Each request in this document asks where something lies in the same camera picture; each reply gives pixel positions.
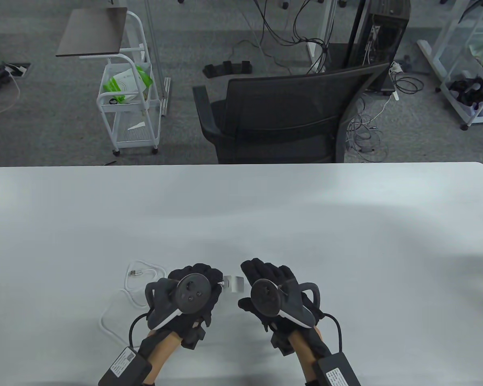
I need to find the person's left hand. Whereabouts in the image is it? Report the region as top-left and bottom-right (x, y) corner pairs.
(145, 263), (226, 349)

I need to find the person's right hand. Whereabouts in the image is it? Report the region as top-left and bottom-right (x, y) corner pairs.
(238, 259), (326, 355)

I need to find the white charger head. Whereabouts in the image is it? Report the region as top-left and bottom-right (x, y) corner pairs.
(223, 275), (246, 294)

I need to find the white USB cable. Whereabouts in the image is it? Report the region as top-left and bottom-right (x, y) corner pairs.
(101, 260), (226, 339)

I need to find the person's left forearm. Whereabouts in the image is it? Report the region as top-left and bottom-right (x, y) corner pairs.
(138, 331), (186, 386)

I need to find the person's right forearm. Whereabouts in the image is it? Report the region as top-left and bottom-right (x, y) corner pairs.
(288, 326), (335, 386)

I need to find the black round hand tracker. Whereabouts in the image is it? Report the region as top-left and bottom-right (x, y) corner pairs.
(145, 273), (213, 331)
(250, 277), (321, 329)

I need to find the black labelled wrist box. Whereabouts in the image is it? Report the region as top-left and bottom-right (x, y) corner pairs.
(98, 346), (153, 386)
(314, 353), (361, 386)

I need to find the black mesh office chair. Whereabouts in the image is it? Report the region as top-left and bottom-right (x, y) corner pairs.
(192, 62), (392, 164)

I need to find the black slotted floor stand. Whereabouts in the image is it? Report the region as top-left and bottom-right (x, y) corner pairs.
(202, 60), (253, 78)

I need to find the green and white packet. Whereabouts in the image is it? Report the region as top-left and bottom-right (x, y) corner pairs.
(102, 67), (152, 103)

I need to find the white power strip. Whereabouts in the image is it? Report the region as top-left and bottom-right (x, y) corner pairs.
(388, 61), (404, 102)

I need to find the black computer tower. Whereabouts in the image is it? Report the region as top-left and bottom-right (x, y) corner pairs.
(343, 0), (411, 96)

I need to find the white cart with dark top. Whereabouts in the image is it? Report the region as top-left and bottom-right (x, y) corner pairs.
(56, 7), (162, 156)

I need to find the white metal rack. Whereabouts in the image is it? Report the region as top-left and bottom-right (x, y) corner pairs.
(417, 0), (483, 131)

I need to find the floor socket box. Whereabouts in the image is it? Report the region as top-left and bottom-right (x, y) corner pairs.
(0, 62), (31, 78)

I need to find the black glove cable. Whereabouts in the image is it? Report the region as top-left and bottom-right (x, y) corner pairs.
(321, 312), (343, 357)
(128, 311), (153, 351)

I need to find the tangle of floor cables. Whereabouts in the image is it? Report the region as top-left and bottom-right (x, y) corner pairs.
(345, 70), (426, 163)

